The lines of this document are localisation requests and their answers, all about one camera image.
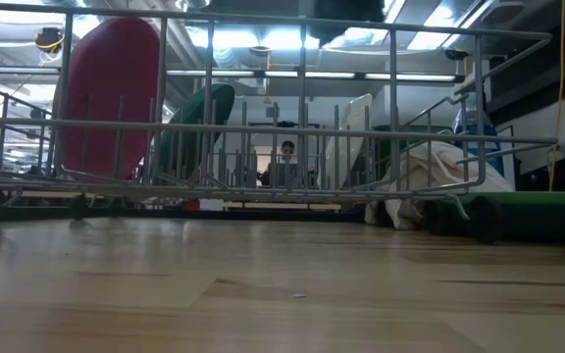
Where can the green lidded container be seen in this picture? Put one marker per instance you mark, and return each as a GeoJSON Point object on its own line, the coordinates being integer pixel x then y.
{"type": "Point", "coordinates": [383, 157]}

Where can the black desk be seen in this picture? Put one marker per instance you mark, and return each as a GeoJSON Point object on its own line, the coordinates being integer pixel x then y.
{"type": "Point", "coordinates": [557, 73]}

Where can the fluorescent strip light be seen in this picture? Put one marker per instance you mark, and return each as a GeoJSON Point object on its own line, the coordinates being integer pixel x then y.
{"type": "Point", "coordinates": [326, 75]}

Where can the white striped dish towel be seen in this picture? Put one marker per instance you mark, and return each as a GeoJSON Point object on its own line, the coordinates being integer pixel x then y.
{"type": "Point", "coordinates": [439, 166]}

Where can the black metal table frame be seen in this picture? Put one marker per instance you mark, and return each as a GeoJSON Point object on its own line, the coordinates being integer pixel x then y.
{"type": "Point", "coordinates": [165, 214]}

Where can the person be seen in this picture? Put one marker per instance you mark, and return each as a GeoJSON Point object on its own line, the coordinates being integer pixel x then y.
{"type": "Point", "coordinates": [287, 149]}

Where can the dark green plate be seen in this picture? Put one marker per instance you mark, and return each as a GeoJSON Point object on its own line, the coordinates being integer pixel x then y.
{"type": "Point", "coordinates": [194, 137]}

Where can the blue dish soap bottle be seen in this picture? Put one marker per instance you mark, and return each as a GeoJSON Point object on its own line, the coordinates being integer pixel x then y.
{"type": "Point", "coordinates": [488, 135]}

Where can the red plate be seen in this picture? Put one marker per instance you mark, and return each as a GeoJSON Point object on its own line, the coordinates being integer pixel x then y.
{"type": "Point", "coordinates": [106, 88]}

